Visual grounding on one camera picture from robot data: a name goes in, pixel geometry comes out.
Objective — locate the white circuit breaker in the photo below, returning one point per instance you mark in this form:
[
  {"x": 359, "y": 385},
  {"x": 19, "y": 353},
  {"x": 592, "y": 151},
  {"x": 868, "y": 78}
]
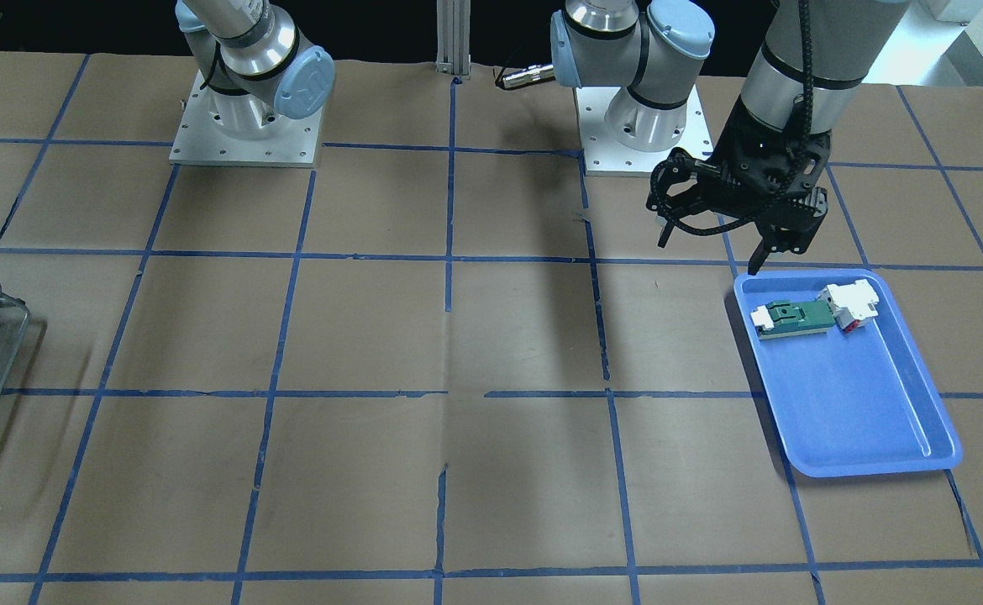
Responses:
[{"x": 853, "y": 305}]

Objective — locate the green terminal block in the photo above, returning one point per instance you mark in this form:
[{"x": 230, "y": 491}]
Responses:
[{"x": 782, "y": 318}]

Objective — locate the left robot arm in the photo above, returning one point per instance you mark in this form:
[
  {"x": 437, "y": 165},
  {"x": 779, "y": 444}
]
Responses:
[{"x": 814, "y": 55}]

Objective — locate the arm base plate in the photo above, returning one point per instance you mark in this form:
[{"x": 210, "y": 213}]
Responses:
[
  {"x": 622, "y": 138},
  {"x": 240, "y": 131}
]

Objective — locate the aluminium frame post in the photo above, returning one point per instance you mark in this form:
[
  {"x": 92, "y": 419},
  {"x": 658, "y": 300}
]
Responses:
[{"x": 453, "y": 38}]

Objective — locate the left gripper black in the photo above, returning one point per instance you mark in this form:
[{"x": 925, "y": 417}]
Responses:
[{"x": 733, "y": 148}]

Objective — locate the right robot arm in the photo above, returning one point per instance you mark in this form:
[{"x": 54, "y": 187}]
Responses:
[{"x": 257, "y": 68}]

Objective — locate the blue plastic tray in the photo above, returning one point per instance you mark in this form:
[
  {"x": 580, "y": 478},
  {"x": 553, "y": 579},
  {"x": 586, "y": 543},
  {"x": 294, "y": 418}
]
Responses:
[{"x": 854, "y": 404}]

